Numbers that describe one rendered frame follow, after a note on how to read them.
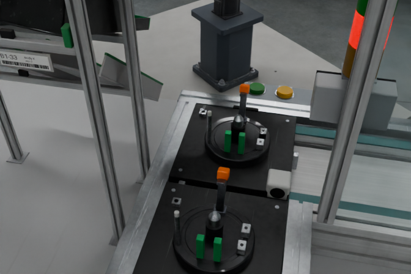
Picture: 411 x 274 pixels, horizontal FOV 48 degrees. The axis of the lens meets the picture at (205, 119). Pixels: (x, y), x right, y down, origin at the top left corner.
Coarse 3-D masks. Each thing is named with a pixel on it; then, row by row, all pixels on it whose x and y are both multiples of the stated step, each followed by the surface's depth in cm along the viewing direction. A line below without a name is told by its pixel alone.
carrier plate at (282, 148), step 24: (192, 120) 106; (216, 120) 106; (264, 120) 106; (288, 120) 105; (192, 144) 100; (288, 144) 100; (192, 168) 94; (216, 168) 94; (240, 168) 94; (264, 168) 94; (288, 168) 94; (240, 192) 91; (264, 192) 90
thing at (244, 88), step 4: (244, 84) 99; (248, 84) 100; (240, 88) 99; (244, 88) 98; (248, 88) 98; (240, 92) 98; (244, 92) 98; (248, 92) 99; (240, 96) 98; (244, 96) 97; (240, 100) 100; (244, 100) 100; (240, 104) 100; (244, 104) 100; (240, 108) 100; (244, 108) 100; (240, 112) 101; (244, 112) 101; (244, 116) 101
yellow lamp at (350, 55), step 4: (348, 44) 66; (348, 48) 66; (352, 48) 65; (348, 52) 66; (352, 52) 65; (348, 56) 67; (352, 56) 66; (344, 60) 68; (348, 60) 67; (352, 60) 66; (344, 64) 68; (348, 64) 67; (352, 64) 66; (344, 68) 68; (348, 68) 67; (344, 72) 68; (348, 72) 68; (348, 76) 68
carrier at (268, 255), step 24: (168, 192) 89; (192, 192) 89; (216, 192) 89; (168, 216) 85; (192, 216) 83; (216, 216) 75; (240, 216) 82; (264, 216) 85; (144, 240) 81; (168, 240) 81; (192, 240) 79; (216, 240) 73; (240, 240) 77; (264, 240) 81; (144, 264) 77; (168, 264) 77; (192, 264) 75; (216, 264) 75; (240, 264) 75; (264, 264) 77
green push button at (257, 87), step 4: (252, 84) 116; (256, 84) 116; (260, 84) 116; (252, 88) 115; (256, 88) 115; (260, 88) 115; (264, 88) 115; (252, 92) 115; (256, 92) 114; (260, 92) 114
